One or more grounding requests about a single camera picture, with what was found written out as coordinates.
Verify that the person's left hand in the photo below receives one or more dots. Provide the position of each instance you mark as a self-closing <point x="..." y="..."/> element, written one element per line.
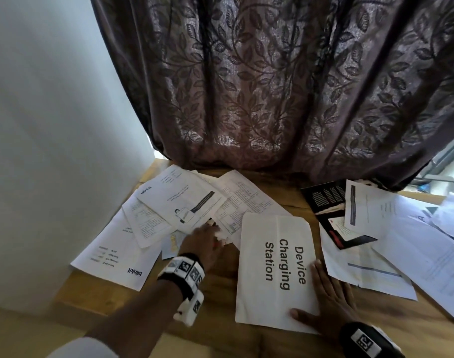
<point x="201" y="246"/>

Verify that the person's right hand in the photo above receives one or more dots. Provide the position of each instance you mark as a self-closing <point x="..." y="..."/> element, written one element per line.
<point x="335" y="305"/>

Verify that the person's left fingers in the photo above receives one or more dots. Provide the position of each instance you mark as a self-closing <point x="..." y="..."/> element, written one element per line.
<point x="213" y="234"/>

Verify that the person's right thumb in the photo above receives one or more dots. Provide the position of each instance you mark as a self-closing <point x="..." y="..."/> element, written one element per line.
<point x="304" y="315"/>

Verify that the white sheet large black text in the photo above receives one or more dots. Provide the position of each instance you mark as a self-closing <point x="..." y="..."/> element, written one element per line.
<point x="275" y="264"/>

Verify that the person's left forearm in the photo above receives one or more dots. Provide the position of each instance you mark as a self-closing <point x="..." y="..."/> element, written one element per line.
<point x="137" y="316"/>

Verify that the small pale yellow-blue paper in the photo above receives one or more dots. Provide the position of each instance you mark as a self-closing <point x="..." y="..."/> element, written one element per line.
<point x="172" y="246"/>

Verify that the left wrist band with markers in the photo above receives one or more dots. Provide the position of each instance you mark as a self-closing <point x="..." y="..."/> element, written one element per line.
<point x="184" y="274"/>

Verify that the wrist band with markers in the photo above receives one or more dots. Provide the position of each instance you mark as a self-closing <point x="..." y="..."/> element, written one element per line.
<point x="366" y="341"/>
<point x="184" y="274"/>

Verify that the white sheet with dense tables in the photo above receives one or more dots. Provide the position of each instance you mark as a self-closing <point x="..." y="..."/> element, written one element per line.
<point x="249" y="197"/>

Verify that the white sheet with portrait picture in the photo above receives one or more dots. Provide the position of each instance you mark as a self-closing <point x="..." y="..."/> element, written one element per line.
<point x="175" y="193"/>

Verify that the white sheet small faint text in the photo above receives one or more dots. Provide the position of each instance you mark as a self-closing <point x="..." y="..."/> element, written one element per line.
<point x="147" y="227"/>

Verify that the right wrist band with markers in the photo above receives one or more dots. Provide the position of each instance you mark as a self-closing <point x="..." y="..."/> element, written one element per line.
<point x="366" y="341"/>

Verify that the white sheet with blue line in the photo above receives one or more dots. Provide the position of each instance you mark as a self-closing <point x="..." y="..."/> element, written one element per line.
<point x="365" y="272"/>

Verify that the white card with red mark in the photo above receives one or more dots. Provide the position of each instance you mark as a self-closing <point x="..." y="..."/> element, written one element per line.
<point x="342" y="229"/>

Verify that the white sheet with bold logo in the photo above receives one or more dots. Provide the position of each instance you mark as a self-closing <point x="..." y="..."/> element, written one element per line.
<point x="115" y="257"/>

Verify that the black booklet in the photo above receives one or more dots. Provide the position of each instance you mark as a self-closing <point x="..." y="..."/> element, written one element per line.
<point x="324" y="195"/>

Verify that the white sheet dark side strip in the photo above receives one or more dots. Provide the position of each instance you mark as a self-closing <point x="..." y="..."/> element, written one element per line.
<point x="376" y="212"/>

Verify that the large white sheet faint text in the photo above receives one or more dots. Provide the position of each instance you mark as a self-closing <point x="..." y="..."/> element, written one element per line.
<point x="432" y="264"/>

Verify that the brown leaf-patterned curtain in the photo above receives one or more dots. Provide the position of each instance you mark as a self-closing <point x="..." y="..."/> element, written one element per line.
<point x="271" y="85"/>

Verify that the white sleeve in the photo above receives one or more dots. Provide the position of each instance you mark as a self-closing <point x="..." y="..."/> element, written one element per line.
<point x="87" y="349"/>

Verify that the white sheet with triangle logo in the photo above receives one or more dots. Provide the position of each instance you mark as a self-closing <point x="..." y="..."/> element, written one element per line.
<point x="448" y="216"/>

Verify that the grey window frame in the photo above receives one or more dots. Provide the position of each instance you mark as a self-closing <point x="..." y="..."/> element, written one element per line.
<point x="445" y="164"/>

